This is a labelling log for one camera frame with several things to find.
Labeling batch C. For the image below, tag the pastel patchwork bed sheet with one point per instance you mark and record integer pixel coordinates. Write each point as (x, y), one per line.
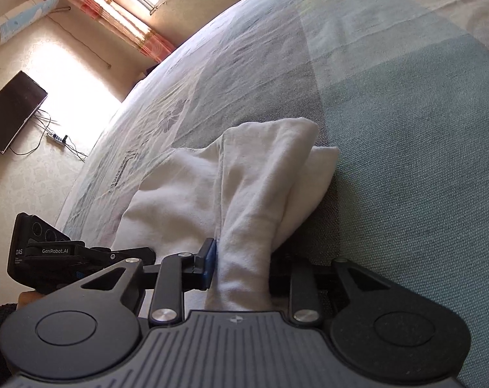
(390, 109)

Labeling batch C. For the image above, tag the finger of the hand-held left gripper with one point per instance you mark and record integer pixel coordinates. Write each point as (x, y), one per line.
(123, 254)

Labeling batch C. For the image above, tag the white printed sweatshirt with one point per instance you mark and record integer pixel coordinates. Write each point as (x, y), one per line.
(248, 190)

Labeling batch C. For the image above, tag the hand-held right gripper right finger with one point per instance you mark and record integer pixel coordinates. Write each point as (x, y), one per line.
(305, 287)

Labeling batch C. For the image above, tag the wall television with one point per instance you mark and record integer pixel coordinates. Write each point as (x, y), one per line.
(14, 113)

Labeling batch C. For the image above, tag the orange striped curtain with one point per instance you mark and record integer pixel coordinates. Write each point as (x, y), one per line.
(115, 12)

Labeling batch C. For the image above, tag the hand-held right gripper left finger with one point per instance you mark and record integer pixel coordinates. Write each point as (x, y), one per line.
(209, 262)

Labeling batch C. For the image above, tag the white air conditioner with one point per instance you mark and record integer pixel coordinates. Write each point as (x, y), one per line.
(22, 18)

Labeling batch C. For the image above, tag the white power strip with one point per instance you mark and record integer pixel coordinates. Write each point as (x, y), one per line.
(57, 138)

